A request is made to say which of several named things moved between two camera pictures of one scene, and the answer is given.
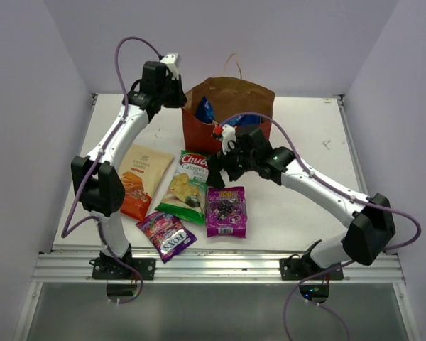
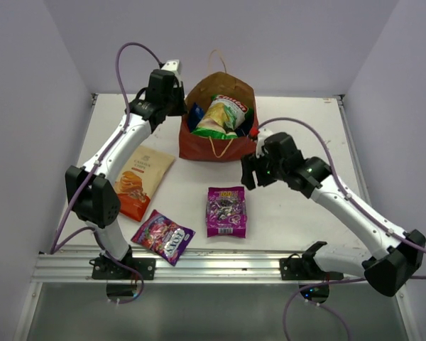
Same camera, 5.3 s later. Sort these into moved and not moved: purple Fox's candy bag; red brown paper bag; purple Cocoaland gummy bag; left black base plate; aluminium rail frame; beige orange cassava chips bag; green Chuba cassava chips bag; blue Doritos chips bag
Moved: red brown paper bag; green Chuba cassava chips bag; blue Doritos chips bag; purple Fox's candy bag
Not moved: beige orange cassava chips bag; purple Cocoaland gummy bag; aluminium rail frame; left black base plate
